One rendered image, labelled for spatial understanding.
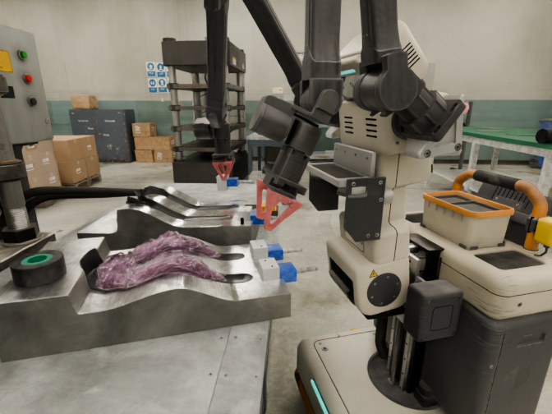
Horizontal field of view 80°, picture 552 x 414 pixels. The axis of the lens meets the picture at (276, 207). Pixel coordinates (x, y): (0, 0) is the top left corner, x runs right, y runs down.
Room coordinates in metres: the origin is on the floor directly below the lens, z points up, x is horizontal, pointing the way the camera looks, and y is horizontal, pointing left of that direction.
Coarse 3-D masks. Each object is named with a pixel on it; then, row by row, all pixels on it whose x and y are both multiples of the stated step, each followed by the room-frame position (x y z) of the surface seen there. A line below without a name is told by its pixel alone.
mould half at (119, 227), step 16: (176, 192) 1.10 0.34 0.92; (128, 208) 0.87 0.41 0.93; (144, 208) 0.89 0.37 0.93; (176, 208) 0.98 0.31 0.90; (96, 224) 0.94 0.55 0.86; (112, 224) 0.94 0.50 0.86; (128, 224) 0.87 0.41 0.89; (144, 224) 0.87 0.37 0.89; (160, 224) 0.87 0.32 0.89; (176, 224) 0.87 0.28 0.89; (192, 224) 0.88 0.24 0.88; (208, 224) 0.87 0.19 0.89; (224, 224) 0.86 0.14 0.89; (240, 224) 0.86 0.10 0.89; (256, 224) 1.00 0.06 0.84; (112, 240) 0.87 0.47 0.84; (128, 240) 0.87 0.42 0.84; (144, 240) 0.87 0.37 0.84; (208, 240) 0.86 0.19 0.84; (224, 240) 0.86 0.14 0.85; (240, 240) 0.86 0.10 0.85
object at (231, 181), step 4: (220, 180) 1.20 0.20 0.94; (228, 180) 1.20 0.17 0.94; (232, 180) 1.20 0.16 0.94; (236, 180) 1.20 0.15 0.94; (240, 180) 1.21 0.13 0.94; (244, 180) 1.21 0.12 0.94; (248, 180) 1.21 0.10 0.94; (252, 180) 1.21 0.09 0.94; (220, 184) 1.20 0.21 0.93; (224, 184) 1.19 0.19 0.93; (228, 184) 1.20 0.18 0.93; (232, 184) 1.20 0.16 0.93; (236, 184) 1.20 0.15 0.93; (220, 188) 1.20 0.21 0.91; (224, 188) 1.19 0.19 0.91
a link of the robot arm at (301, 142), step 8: (296, 120) 0.62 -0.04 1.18; (304, 120) 0.62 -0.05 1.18; (296, 128) 0.61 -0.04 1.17; (304, 128) 0.60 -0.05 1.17; (312, 128) 0.60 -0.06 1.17; (288, 136) 0.61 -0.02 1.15; (296, 136) 0.60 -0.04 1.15; (304, 136) 0.60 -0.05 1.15; (312, 136) 0.60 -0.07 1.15; (288, 144) 0.60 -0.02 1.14; (296, 144) 0.60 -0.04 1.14; (304, 144) 0.60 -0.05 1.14; (312, 144) 0.60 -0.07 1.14; (296, 152) 0.60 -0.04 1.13; (304, 152) 0.60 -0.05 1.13; (312, 152) 0.61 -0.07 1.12
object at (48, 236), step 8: (48, 232) 1.07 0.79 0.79; (40, 240) 1.01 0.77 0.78; (48, 240) 1.04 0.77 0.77; (0, 248) 0.94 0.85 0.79; (8, 248) 0.94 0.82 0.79; (16, 248) 0.94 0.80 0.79; (24, 248) 0.94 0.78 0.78; (32, 248) 0.97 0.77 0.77; (40, 248) 1.00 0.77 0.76; (0, 256) 0.88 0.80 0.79; (8, 256) 0.88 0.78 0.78; (16, 256) 0.90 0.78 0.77; (0, 264) 0.85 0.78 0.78; (8, 264) 0.87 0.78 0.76
